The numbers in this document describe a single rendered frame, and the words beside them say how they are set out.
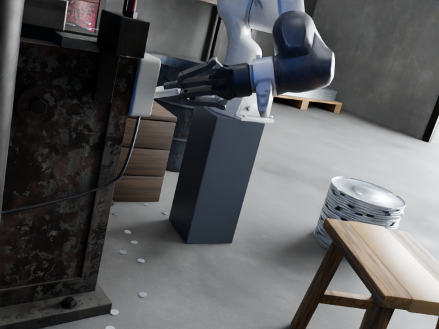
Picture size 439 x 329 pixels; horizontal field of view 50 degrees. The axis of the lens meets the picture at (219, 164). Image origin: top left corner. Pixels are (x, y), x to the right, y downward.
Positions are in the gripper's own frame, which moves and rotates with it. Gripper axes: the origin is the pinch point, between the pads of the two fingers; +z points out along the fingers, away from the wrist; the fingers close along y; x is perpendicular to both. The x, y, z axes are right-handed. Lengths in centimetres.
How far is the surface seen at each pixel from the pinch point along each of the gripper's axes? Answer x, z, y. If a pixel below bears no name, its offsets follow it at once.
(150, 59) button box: 3.3, 0.2, 9.4
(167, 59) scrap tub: -127, 32, -43
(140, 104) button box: 7.1, 4.2, 1.1
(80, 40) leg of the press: 11.4, 10.4, 18.6
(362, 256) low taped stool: 24, -40, -35
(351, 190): -46, -47, -74
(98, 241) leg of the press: 19.1, 20.4, -27.6
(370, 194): -46, -54, -76
